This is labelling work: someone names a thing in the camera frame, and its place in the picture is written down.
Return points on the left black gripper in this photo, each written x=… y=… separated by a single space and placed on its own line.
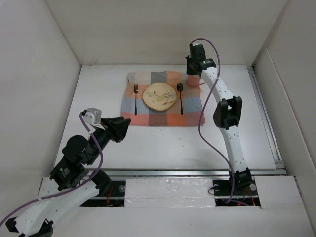
x=119 y=126

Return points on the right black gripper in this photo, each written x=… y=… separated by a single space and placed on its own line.
x=189 y=71

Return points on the pink mug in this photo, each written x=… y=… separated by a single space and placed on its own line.
x=194 y=81

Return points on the black spoon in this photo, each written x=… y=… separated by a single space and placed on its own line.
x=180 y=89

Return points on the black fork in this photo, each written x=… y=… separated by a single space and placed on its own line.
x=136 y=89

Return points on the beige bird pattern plate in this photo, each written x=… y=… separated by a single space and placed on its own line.
x=159 y=96

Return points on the checkered orange blue cloth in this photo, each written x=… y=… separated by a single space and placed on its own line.
x=191 y=100

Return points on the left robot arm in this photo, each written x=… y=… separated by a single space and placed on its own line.
x=76 y=178

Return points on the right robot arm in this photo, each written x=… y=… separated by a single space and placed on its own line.
x=227 y=114

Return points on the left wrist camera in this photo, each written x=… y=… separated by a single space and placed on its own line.
x=92 y=116

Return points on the aluminium front rail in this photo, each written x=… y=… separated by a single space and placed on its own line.
x=161 y=172

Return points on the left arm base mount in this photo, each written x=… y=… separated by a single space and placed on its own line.
x=111 y=193

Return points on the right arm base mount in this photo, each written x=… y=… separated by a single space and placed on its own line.
x=243 y=195

